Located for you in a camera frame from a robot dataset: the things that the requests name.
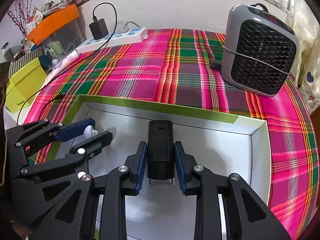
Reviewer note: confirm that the yellow-green shoe box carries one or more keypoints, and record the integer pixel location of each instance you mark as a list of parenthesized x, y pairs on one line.
[(26, 76)]

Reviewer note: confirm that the grey black mini heater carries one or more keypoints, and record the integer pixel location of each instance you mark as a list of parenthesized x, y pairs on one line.
[(259, 50)]

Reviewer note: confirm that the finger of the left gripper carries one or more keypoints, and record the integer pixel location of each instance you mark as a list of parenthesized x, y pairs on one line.
[(35, 136), (77, 157)]

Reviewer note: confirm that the heart patterned curtain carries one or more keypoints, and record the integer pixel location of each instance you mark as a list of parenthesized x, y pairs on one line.
[(306, 66)]

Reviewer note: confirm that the dark jar with lid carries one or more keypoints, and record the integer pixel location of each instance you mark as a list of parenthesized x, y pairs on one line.
[(7, 52)]

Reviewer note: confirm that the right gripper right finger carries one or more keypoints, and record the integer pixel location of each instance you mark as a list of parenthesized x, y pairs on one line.
[(225, 205)]

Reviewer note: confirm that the white power strip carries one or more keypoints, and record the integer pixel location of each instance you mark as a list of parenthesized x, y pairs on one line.
[(132, 36)]

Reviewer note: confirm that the white pink tube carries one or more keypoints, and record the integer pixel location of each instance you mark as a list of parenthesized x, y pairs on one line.
[(62, 65)]

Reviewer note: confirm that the white egg-shaped gadget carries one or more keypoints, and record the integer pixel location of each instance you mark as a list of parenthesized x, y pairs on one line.
[(89, 132)]

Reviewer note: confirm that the purple dried flower branches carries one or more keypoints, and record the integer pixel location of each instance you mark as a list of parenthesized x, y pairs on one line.
[(21, 14)]

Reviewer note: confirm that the black charger adapter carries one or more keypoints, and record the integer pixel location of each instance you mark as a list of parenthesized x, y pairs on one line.
[(98, 28)]

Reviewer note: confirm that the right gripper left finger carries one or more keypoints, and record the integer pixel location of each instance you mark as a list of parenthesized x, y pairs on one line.
[(74, 215)]

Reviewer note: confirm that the plaid pink green bedspread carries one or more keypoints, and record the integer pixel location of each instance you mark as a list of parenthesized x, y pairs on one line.
[(173, 66)]

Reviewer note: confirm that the black rectangular flashlight device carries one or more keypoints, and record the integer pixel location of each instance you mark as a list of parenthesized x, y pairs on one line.
[(161, 157)]

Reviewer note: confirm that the orange lidded storage bin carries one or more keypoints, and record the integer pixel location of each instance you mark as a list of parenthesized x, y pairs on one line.
[(59, 33)]

